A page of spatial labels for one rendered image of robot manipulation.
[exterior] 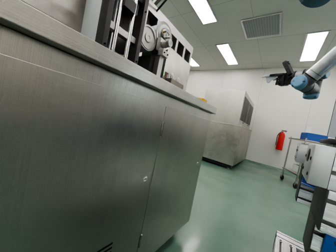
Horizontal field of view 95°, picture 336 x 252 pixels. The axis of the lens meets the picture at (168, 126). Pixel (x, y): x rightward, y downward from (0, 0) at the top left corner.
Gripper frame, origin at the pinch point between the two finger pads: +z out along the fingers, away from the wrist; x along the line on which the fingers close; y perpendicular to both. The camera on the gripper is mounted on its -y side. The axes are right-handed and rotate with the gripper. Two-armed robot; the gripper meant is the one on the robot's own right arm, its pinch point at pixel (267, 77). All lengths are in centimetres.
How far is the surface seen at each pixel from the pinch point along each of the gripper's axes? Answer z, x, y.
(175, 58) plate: 67, -47, -23
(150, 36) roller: 6, -95, -8
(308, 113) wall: 120, 368, 12
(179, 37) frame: 68, -44, -44
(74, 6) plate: 22, -132, -20
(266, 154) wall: 179, 319, 134
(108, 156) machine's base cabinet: -32, -118, 46
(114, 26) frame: -18, -116, 3
